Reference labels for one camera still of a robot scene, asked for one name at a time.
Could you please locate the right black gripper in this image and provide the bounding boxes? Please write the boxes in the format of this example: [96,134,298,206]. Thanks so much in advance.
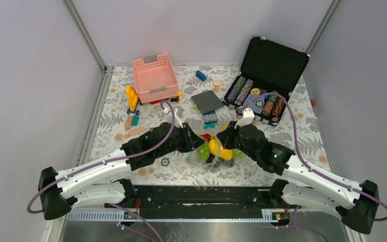
[217,120,259,161]

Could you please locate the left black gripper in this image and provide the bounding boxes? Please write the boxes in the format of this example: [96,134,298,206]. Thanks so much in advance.
[156,123,205,159]

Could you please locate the green fake grapes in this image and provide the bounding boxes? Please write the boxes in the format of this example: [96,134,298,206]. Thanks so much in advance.
[196,144,210,161]

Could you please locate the red fake apple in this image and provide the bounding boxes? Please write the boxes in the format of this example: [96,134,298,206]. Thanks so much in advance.
[201,134,211,142]

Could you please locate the clear zip top bag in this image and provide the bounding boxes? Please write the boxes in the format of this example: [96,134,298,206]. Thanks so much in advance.
[185,123,246,169]

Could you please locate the yellow fake mango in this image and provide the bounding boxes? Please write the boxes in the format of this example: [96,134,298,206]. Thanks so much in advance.
[208,139,233,161]

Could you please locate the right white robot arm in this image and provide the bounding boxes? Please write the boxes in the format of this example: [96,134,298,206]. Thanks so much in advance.
[216,121,379,234]

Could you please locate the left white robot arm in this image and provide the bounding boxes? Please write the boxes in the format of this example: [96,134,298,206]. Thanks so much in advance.
[38,122,205,220]

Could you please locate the teal toy block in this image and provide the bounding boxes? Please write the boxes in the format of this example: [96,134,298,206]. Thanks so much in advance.
[204,123,215,129]

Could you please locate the grey lego brick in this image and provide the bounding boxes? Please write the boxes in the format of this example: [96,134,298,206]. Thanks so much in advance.
[203,111,218,124]

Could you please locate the grey lego baseplate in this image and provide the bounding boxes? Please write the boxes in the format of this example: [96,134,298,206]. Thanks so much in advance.
[191,90,225,114]

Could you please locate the red toy brick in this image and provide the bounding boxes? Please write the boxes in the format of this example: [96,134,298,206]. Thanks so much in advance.
[150,98,169,104]

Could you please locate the wooden plank block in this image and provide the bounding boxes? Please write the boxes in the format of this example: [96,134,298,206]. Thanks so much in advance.
[127,127,145,137]

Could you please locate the pink plastic basket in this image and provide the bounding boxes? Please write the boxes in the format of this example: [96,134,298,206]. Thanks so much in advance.
[132,53,179,103]

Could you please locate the yellow toy block stack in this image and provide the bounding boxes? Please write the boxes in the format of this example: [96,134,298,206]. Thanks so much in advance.
[125,86,140,115]

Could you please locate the blue toy brick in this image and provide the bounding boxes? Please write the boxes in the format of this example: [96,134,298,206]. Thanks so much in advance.
[196,71,207,81]

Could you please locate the black poker chip case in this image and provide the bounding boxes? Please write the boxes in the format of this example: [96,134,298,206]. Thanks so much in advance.
[223,36,310,126]

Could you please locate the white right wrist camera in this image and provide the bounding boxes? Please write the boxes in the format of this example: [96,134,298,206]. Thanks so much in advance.
[235,108,255,128]

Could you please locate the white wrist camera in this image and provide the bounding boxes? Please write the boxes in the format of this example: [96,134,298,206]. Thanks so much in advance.
[173,106,184,128]
[235,108,255,128]

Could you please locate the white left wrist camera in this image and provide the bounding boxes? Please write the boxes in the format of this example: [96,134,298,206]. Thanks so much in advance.
[173,106,184,128]

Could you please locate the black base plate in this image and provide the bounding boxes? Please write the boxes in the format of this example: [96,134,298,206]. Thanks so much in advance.
[103,185,295,221]

